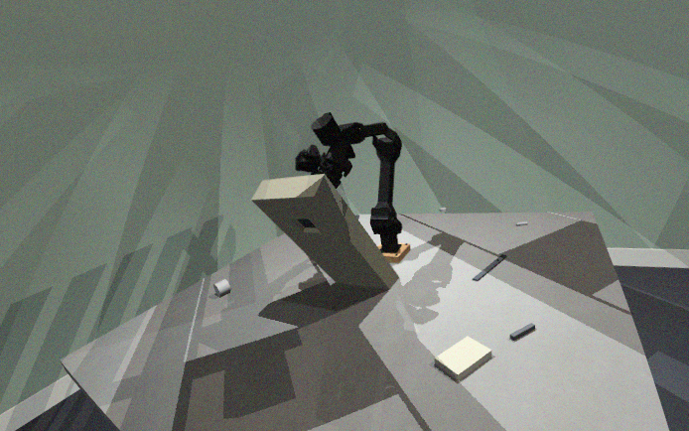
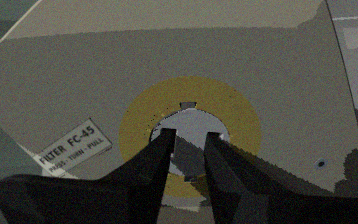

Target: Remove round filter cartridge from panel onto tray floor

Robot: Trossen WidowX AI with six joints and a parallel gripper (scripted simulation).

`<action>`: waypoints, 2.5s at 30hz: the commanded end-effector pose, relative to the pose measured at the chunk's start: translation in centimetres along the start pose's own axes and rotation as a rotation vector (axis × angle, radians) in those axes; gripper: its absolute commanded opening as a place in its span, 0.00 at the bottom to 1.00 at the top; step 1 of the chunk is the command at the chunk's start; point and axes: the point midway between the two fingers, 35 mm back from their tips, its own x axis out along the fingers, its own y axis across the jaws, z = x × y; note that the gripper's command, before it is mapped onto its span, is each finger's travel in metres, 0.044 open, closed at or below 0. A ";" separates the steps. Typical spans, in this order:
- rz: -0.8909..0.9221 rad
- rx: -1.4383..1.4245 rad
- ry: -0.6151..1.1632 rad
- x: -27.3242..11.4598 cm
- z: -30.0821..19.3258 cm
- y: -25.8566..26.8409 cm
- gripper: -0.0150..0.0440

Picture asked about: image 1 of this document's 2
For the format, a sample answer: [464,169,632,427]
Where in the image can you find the white cylinder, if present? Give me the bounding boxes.
[213,279,231,297]

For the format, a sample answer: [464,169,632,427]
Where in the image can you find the dark grey flat bar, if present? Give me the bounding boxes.
[472,254,507,281]

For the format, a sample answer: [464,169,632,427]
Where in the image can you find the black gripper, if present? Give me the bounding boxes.
[316,151,352,188]

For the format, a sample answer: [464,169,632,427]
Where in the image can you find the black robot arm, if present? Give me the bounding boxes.
[295,112,403,253]

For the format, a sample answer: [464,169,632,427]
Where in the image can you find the dark grey rectangular bar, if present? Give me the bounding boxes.
[509,323,535,341]

